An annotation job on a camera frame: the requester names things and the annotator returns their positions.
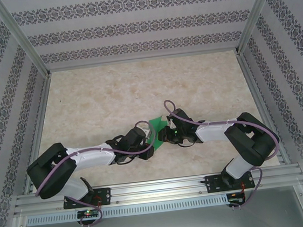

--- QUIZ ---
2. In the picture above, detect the green cloth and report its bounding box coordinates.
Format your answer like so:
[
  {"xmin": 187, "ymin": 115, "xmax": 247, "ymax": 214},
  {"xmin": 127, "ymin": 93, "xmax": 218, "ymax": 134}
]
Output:
[{"xmin": 143, "ymin": 115, "xmax": 172, "ymax": 150}]

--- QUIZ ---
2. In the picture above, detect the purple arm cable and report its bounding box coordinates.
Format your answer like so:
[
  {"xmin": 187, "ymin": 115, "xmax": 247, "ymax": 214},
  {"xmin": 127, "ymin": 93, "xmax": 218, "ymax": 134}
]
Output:
[
  {"xmin": 28, "ymin": 119, "xmax": 166, "ymax": 227},
  {"xmin": 163, "ymin": 88, "xmax": 287, "ymax": 217}
]

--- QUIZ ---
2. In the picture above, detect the aluminium side rail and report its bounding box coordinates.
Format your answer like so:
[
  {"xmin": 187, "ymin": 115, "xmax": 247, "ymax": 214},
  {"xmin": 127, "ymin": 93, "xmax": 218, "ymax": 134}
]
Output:
[
  {"xmin": 12, "ymin": 74, "xmax": 64, "ymax": 194},
  {"xmin": 236, "ymin": 48, "xmax": 292, "ymax": 169}
]

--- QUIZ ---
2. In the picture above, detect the grey slotted cable duct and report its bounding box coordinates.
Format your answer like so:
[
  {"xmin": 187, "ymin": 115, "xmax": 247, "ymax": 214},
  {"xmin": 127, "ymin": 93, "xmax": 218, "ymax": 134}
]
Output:
[{"xmin": 25, "ymin": 194, "xmax": 229, "ymax": 226}]

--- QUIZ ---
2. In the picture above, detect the aluminium frame post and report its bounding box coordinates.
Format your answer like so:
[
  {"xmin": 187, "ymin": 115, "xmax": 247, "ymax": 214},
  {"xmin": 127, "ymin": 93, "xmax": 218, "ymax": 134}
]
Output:
[
  {"xmin": 230, "ymin": 0, "xmax": 289, "ymax": 56},
  {"xmin": 0, "ymin": 0, "xmax": 52, "ymax": 81}
]

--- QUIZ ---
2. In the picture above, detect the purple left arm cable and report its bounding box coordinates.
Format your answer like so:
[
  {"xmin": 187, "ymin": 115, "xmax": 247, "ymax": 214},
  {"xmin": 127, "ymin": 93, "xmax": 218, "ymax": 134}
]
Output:
[{"xmin": 28, "ymin": 119, "xmax": 166, "ymax": 227}]

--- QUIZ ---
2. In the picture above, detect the small circuit board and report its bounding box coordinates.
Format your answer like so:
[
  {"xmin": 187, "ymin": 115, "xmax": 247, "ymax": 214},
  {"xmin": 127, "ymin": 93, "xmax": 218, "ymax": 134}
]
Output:
[
  {"xmin": 227, "ymin": 191, "xmax": 245, "ymax": 206},
  {"xmin": 77, "ymin": 209, "xmax": 99, "ymax": 219}
]

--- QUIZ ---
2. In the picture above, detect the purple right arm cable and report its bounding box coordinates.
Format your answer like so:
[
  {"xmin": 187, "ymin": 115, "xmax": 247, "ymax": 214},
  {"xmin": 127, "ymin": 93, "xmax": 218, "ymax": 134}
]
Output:
[{"xmin": 163, "ymin": 88, "xmax": 287, "ymax": 217}]

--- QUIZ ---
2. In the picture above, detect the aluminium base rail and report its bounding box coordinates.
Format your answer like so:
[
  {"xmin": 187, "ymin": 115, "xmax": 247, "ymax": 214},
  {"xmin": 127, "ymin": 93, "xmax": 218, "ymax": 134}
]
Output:
[{"xmin": 12, "ymin": 164, "xmax": 303, "ymax": 215}]

